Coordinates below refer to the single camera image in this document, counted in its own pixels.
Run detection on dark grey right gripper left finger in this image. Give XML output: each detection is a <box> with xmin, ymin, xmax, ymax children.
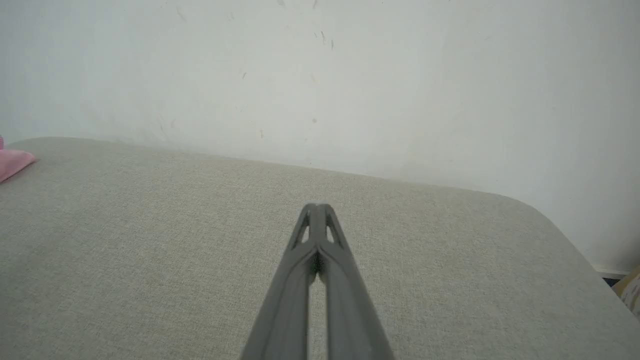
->
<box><xmin>240</xmin><ymin>203</ymin><xmax>317</xmax><ymax>360</ymax></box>

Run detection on beige cardboard box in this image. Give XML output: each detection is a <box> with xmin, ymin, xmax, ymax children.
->
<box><xmin>612</xmin><ymin>267</ymin><xmax>640</xmax><ymax>318</ymax></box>

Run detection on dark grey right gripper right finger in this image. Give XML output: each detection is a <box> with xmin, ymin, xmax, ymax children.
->
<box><xmin>316</xmin><ymin>203</ymin><xmax>396</xmax><ymax>360</ymax></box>

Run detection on pink shorts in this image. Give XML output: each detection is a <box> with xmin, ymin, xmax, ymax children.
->
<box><xmin>0</xmin><ymin>135</ymin><xmax>37</xmax><ymax>183</ymax></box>

